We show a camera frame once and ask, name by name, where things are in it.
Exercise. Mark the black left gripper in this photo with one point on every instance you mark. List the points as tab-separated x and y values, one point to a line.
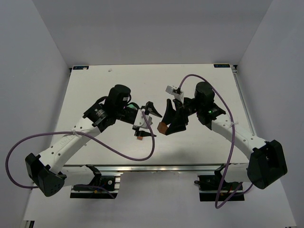
129	115

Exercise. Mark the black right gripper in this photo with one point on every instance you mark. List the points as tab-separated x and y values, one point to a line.
180	114

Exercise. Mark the brown wood block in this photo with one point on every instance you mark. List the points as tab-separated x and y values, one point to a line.
162	128

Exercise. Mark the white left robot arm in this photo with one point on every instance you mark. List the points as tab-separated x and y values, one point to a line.
47	168

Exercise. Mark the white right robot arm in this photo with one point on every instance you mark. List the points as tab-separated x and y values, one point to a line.
266	159

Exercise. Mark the blue label right corner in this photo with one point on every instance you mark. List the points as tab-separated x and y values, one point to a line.
221	65

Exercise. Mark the blue label corner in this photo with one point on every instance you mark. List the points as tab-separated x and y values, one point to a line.
221	65
80	67

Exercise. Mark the blue label left corner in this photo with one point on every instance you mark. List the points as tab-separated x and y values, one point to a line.
80	67

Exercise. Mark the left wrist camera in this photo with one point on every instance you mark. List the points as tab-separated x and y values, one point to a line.
142	120

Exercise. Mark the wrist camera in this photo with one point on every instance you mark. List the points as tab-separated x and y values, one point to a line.
142	120
176	92

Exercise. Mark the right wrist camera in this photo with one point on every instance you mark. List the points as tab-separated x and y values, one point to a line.
176	92

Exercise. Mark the aluminium table edge rail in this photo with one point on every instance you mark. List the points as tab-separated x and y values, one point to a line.
152	168

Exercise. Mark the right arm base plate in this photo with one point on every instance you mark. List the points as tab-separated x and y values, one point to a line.
208	187

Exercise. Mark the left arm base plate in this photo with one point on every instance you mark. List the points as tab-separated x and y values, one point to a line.
105	188

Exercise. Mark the right side aluminium rail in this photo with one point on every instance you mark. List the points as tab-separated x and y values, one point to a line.
242	97

